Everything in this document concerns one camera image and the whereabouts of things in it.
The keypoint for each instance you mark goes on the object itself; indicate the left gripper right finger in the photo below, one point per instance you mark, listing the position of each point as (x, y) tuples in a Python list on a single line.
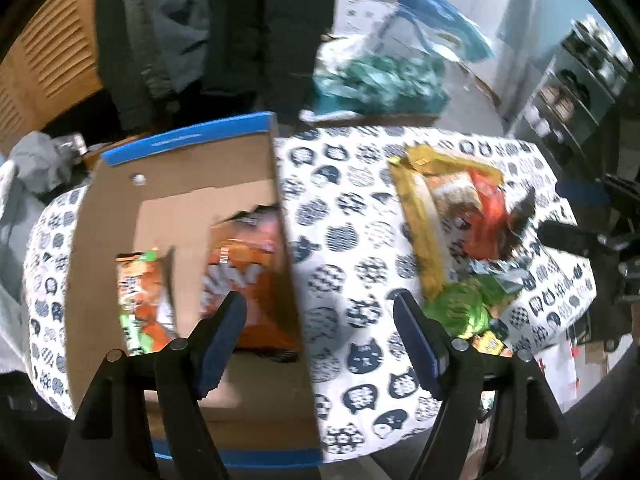
[(454, 373)]

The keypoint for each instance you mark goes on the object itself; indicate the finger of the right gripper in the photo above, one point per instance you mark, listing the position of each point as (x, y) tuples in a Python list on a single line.
[(593, 245)]

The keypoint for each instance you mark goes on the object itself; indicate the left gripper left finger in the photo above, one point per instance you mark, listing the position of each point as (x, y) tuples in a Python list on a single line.
[(186, 371)]

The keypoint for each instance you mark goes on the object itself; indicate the black yellow snack bag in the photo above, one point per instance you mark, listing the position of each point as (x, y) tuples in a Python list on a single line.
[(493, 340)]

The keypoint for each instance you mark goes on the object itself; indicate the orange green snack bag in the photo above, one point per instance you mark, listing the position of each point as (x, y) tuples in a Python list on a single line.
[(146, 314)]

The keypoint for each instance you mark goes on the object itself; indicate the red snack bag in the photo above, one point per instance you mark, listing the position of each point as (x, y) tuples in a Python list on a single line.
[(494, 233)]

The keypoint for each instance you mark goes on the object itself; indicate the large orange chip bag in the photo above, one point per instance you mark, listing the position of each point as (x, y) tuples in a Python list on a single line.
[(246, 254)]

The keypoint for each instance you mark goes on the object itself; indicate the gold biscuit pack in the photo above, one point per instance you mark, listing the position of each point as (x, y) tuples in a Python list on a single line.
[(434, 186)]

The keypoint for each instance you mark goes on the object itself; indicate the cat pattern tablecloth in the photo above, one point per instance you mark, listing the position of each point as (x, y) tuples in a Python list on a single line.
[(347, 248)]

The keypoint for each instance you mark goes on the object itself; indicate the white red sign paper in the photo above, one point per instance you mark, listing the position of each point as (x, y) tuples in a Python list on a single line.
[(557, 363)]

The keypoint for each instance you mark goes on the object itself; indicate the shoe rack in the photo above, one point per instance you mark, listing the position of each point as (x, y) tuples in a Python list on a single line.
[(587, 72)]

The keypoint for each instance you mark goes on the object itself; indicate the blue cardboard box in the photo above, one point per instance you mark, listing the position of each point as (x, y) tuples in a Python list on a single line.
[(166, 192)]

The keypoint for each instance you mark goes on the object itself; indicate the blue clear plastic bag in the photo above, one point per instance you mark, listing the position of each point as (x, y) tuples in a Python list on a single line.
[(434, 27)]

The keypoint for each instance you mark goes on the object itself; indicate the teal plastic bags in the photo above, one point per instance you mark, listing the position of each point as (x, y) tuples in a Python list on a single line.
[(382, 85)]

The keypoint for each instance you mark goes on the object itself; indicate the grey fleece clothes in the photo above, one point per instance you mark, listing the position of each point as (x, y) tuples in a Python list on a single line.
[(34, 171)]

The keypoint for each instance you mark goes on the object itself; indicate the hanging dark coats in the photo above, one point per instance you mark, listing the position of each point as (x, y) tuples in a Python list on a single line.
[(173, 63)]

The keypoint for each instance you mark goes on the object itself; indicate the wooden louvre door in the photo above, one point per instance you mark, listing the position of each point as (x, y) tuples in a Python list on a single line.
[(50, 68)]

